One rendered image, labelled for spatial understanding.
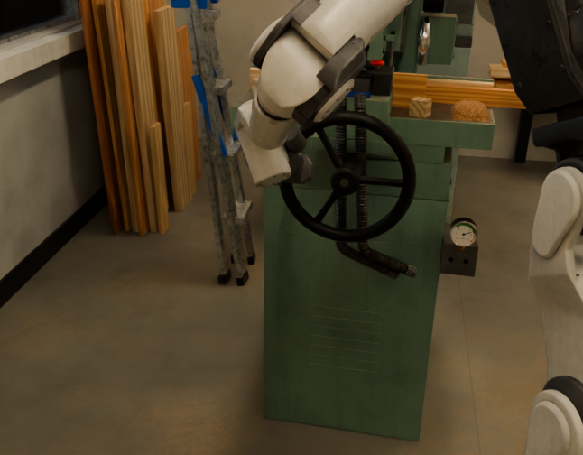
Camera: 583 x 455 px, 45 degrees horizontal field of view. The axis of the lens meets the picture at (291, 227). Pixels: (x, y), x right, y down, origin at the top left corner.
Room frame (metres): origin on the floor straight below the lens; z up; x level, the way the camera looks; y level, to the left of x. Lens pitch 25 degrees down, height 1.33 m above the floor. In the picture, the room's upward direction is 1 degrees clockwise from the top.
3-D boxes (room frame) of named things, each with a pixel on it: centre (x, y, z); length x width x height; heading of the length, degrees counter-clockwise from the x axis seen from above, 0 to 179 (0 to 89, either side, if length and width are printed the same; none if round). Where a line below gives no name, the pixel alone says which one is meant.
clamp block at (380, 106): (1.54, -0.14, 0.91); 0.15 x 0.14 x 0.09; 79
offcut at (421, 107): (1.57, -0.28, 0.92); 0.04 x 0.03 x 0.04; 57
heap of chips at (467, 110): (1.59, -0.40, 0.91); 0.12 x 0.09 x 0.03; 169
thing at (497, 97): (1.71, -0.25, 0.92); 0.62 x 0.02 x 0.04; 79
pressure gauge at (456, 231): (1.47, -0.39, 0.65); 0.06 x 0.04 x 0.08; 79
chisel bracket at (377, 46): (1.75, -0.18, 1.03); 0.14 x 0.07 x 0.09; 169
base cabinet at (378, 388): (1.84, -0.20, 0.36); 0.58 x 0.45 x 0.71; 169
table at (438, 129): (1.62, -0.16, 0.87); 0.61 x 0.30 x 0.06; 79
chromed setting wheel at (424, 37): (1.83, -0.33, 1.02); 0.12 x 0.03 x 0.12; 169
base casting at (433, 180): (1.85, -0.20, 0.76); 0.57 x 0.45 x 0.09; 169
